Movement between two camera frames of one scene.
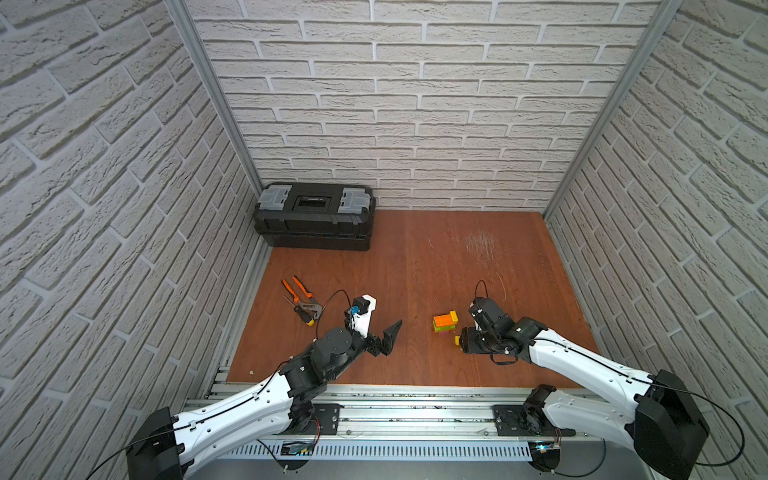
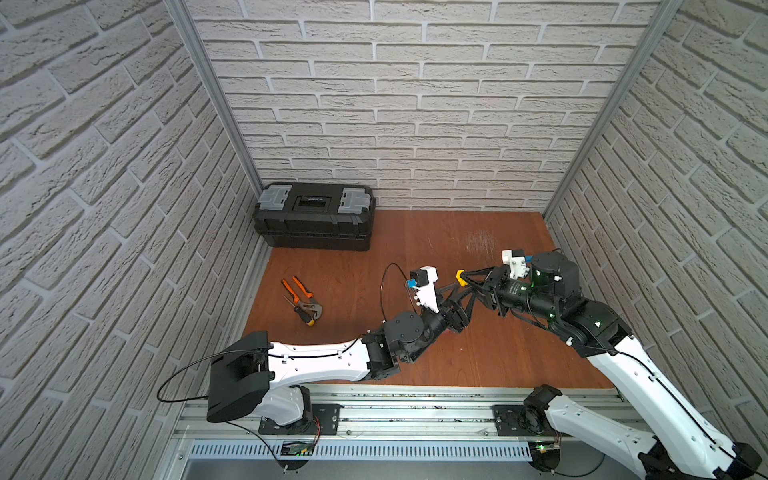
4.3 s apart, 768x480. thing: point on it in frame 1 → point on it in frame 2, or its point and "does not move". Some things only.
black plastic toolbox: (320, 216) does not move
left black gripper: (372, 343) → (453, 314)
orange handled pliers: (312, 307) does not move
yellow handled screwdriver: (308, 319) does not move
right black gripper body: (478, 343) → (502, 294)
